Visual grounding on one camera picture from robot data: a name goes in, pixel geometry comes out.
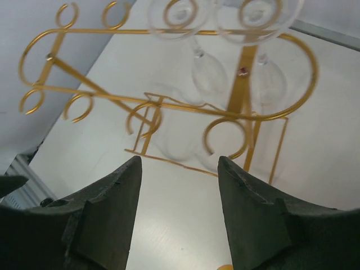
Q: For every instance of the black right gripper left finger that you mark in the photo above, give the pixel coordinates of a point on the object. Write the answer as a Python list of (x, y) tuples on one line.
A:
[(89, 229)]

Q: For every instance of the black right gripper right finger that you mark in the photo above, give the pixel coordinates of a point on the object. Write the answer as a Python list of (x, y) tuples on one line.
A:
[(269, 229)]

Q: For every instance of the orange wine glass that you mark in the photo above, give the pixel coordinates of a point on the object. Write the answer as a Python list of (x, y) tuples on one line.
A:
[(226, 267)]

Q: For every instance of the clear wine glass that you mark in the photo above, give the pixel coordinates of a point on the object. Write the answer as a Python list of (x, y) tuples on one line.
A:
[(177, 20), (252, 23)]

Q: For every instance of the aluminium frame rail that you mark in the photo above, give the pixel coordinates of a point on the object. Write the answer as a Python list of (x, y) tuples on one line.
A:
[(30, 194)]

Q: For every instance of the gold wire glass rack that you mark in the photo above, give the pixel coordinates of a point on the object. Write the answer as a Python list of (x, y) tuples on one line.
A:
[(58, 76)]

